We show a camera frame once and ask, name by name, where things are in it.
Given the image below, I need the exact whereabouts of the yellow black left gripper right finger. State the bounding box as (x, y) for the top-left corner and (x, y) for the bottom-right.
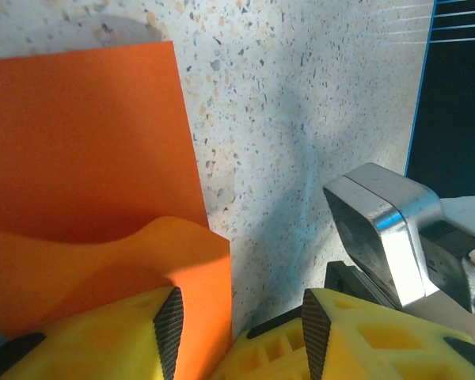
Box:
(300, 287), (475, 380)

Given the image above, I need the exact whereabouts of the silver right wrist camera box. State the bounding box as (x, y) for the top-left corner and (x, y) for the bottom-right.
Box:
(323, 161), (444, 310)

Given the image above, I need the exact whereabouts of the orange cloth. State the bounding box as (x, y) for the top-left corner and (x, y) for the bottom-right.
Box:
(0, 40), (234, 380)

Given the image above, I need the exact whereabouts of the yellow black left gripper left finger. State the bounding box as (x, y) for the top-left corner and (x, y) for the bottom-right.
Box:
(0, 287), (185, 380)

